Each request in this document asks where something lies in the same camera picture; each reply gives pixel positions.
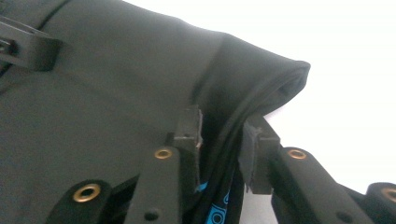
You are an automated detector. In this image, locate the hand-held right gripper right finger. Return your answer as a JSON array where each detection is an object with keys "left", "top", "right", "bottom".
[{"left": 238, "top": 113, "right": 283, "bottom": 195}]

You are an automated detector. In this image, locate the black T-shirt with blue print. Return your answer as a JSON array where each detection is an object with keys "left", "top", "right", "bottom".
[{"left": 0, "top": 0, "right": 312, "bottom": 224}]

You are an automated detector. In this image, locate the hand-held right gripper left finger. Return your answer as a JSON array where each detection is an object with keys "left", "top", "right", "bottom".
[{"left": 169, "top": 105, "right": 204, "bottom": 192}]

